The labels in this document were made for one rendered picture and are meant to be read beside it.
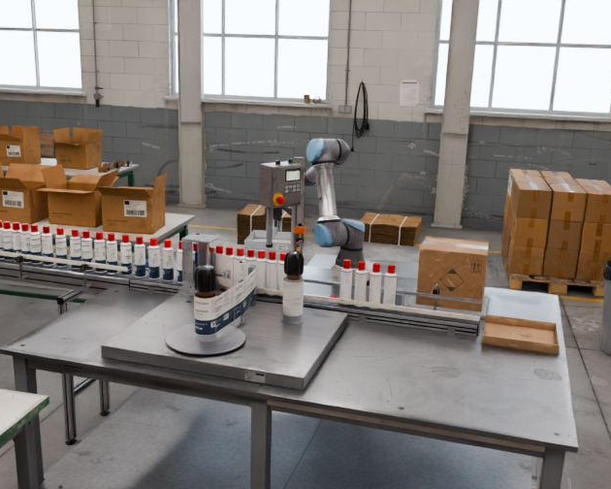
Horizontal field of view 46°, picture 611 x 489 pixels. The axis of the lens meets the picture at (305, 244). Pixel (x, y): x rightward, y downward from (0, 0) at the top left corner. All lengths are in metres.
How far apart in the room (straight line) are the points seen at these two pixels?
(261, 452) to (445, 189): 6.26
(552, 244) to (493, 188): 2.30
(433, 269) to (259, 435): 1.18
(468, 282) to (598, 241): 3.29
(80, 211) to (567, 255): 3.99
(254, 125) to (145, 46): 1.66
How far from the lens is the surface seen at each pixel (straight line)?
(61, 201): 5.07
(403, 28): 8.53
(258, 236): 4.01
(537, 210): 6.39
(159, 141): 9.36
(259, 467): 2.71
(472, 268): 3.31
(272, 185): 3.19
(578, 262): 6.55
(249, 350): 2.73
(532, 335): 3.22
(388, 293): 3.15
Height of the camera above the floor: 1.98
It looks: 15 degrees down
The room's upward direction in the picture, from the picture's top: 2 degrees clockwise
